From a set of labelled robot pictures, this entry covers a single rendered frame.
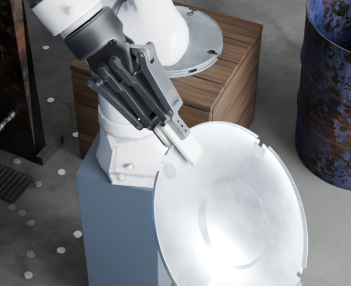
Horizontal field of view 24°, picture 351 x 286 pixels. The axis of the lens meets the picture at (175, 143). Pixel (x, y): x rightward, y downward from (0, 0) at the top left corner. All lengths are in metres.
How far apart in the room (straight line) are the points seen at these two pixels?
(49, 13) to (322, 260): 1.32
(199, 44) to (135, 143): 0.60
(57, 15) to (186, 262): 0.35
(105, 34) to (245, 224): 0.33
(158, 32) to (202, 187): 0.45
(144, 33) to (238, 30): 0.83
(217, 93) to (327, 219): 0.48
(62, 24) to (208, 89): 1.09
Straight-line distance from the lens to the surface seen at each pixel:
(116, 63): 1.06
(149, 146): 1.68
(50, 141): 2.44
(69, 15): 1.04
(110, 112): 1.64
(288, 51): 2.81
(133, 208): 1.77
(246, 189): 1.17
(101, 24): 1.05
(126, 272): 1.96
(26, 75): 2.22
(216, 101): 2.08
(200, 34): 2.25
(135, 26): 1.50
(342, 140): 2.24
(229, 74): 2.15
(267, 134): 2.49
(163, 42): 1.49
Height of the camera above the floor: 1.71
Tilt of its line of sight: 44 degrees down
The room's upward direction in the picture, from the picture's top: straight up
